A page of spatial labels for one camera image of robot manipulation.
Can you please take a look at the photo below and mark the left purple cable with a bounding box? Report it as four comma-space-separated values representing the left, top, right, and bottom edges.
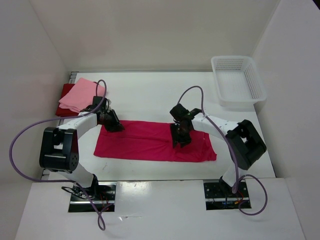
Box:
9, 79, 113, 231

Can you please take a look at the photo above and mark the red t-shirt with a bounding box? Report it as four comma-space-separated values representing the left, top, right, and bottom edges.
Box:
55, 78, 97, 117

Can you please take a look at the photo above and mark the white plastic basket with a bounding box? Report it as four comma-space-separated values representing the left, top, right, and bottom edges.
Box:
211, 55, 267, 108

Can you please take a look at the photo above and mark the purple cable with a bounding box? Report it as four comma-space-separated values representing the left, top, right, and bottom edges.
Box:
176, 86, 269, 216
9, 79, 113, 231

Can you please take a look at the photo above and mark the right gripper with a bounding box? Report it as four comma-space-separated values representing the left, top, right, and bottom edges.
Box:
169, 122, 192, 148

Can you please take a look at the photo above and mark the light pink t-shirt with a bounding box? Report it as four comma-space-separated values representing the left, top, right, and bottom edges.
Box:
59, 78, 97, 113

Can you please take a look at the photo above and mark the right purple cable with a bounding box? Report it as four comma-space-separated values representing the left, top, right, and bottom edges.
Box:
176, 86, 269, 216

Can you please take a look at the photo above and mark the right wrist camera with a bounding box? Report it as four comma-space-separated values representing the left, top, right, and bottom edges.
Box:
169, 103, 189, 122

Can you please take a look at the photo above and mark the hot pink t-shirt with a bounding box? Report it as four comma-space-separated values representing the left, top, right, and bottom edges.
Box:
93, 120, 217, 163

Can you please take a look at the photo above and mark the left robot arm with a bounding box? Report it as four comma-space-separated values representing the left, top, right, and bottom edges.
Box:
39, 109, 125, 200

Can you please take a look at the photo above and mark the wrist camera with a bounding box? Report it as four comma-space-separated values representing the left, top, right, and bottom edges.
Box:
169, 103, 189, 122
91, 96, 111, 113

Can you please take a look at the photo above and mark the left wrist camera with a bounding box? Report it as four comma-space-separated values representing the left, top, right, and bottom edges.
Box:
91, 96, 111, 113

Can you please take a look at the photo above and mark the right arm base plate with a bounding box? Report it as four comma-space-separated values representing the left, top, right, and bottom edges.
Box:
203, 180, 250, 202

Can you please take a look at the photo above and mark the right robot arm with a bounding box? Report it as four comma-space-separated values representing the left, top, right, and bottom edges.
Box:
169, 104, 267, 197

